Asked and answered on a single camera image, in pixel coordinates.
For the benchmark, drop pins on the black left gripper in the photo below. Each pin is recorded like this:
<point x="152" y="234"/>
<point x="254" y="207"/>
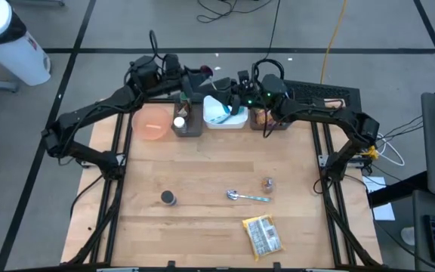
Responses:
<point x="181" y="79"/>

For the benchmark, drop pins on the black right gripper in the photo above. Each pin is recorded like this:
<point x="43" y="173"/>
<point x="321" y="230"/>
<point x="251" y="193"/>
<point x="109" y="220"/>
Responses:
<point x="245" y="90"/>

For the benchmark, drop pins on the teal plastic spoon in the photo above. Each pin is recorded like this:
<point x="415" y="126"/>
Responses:
<point x="227" y="109"/>

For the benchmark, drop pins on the green lid spice jar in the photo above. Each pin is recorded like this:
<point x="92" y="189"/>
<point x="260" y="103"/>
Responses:
<point x="184" y="99"/>

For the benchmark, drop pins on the brown spice pouch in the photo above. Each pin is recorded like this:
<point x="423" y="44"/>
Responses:
<point x="183" y="110"/>

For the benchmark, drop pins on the lime chili shrimp ramen packet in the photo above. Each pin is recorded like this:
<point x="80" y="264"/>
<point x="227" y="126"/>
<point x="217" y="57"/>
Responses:
<point x="263" y="116"/>

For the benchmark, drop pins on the white cap spice bottle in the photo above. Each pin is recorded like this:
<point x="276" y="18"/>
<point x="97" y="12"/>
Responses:
<point x="179" y="122"/>

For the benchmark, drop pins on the glass jar brown spice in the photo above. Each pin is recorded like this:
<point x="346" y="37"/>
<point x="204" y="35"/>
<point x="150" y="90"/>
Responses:
<point x="267" y="185"/>

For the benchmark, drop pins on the garlic powder spice jar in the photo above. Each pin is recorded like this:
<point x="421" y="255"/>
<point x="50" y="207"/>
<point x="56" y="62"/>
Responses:
<point x="167" y="198"/>

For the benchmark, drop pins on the yellow ramen packet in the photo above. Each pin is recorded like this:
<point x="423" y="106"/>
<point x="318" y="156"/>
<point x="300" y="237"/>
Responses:
<point x="263" y="237"/>

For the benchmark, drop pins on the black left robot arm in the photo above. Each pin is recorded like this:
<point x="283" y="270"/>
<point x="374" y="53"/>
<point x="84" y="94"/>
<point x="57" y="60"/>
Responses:
<point x="96" y="109"/>

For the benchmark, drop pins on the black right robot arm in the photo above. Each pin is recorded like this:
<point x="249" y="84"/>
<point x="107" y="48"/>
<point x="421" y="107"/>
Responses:
<point x="327" y="113"/>

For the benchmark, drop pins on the white plastic bin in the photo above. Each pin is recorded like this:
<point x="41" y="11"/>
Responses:
<point x="217" y="122"/>

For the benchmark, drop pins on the grey translucent bin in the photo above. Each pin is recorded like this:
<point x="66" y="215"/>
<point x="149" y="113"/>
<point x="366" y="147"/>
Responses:
<point x="191" y="128"/>
<point x="257" y="124"/>

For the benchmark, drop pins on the pale pink bowl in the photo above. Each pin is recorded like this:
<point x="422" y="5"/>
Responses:
<point x="151" y="122"/>

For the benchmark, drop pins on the black table edge clamp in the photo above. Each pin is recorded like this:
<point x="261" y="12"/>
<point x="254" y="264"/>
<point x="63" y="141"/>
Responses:
<point x="276" y="267"/>
<point x="171" y="267"/>

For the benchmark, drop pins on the white trash can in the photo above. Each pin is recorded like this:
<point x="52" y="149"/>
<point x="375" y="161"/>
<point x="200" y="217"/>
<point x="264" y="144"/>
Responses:
<point x="17" y="56"/>

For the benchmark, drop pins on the black metal bar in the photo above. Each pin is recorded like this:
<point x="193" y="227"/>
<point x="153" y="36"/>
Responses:
<point x="395" y="190"/>

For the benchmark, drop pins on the white paper sheet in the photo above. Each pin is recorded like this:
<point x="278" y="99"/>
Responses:
<point x="385" y="211"/>

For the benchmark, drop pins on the white computer mouse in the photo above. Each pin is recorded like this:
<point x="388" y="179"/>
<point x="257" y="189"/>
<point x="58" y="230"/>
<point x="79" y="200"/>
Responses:
<point x="408" y="236"/>

